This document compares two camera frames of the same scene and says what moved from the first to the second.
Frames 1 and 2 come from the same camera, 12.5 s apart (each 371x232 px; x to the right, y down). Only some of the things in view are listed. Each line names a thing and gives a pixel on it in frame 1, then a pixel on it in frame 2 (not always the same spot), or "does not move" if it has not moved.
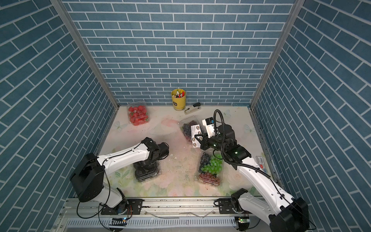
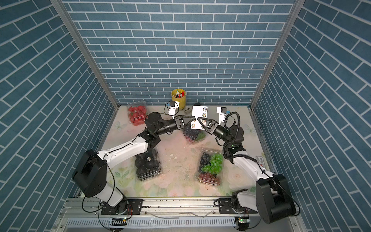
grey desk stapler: (194, 107) does not move
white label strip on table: (260, 162) does not move
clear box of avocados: (146, 170) does not move
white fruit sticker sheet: (195, 129) to (199, 111)
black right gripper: (205, 143) to (212, 127)
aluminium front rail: (181, 210) does not move
